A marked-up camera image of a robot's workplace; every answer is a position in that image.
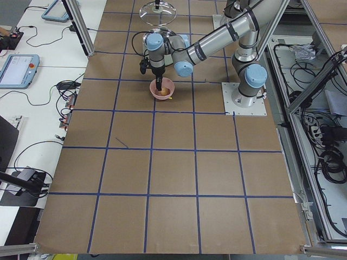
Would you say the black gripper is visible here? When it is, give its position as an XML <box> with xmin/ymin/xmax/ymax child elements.
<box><xmin>151</xmin><ymin>66</ymin><xmax>165</xmax><ymax>92</ymax></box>

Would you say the brown egg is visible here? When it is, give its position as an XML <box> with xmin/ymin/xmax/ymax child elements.
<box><xmin>159</xmin><ymin>86</ymin><xmax>170</xmax><ymax>96</ymax></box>

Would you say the glass pot lid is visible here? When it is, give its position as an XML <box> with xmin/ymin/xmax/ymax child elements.
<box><xmin>139</xmin><ymin>1</ymin><xmax>177</xmax><ymax>26</ymax></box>

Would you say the pale green steel pot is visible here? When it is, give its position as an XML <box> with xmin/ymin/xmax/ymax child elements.
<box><xmin>143</xmin><ymin>27</ymin><xmax>176</xmax><ymax>55</ymax></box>

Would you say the pink bowl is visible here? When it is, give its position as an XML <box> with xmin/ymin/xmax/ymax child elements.
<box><xmin>149</xmin><ymin>77</ymin><xmax>175</xmax><ymax>100</ymax></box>

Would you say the blue teach pendant far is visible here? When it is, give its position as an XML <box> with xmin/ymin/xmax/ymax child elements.
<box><xmin>41</xmin><ymin>0</ymin><xmax>69</xmax><ymax>22</ymax></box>

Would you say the blue teach pendant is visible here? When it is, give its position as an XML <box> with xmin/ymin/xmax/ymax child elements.
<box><xmin>1</xmin><ymin>54</ymin><xmax>40</xmax><ymax>89</ymax></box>
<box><xmin>41</xmin><ymin>0</ymin><xmax>69</xmax><ymax>22</ymax></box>

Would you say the blue teach pendant near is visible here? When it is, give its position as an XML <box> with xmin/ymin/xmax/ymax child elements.
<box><xmin>1</xmin><ymin>54</ymin><xmax>40</xmax><ymax>89</ymax></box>

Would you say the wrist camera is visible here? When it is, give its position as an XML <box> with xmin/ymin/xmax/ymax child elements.
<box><xmin>139</xmin><ymin>57</ymin><xmax>149</xmax><ymax>75</ymax></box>

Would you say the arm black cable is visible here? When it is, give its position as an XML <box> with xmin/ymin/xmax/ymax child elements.
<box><xmin>131</xmin><ymin>31</ymin><xmax>152</xmax><ymax>59</ymax></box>

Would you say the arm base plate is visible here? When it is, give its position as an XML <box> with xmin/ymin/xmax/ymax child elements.
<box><xmin>221</xmin><ymin>82</ymin><xmax>267</xmax><ymax>116</ymax></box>

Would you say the aluminium frame post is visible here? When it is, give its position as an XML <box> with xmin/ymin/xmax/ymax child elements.
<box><xmin>62</xmin><ymin>0</ymin><xmax>95</xmax><ymax>57</ymax></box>

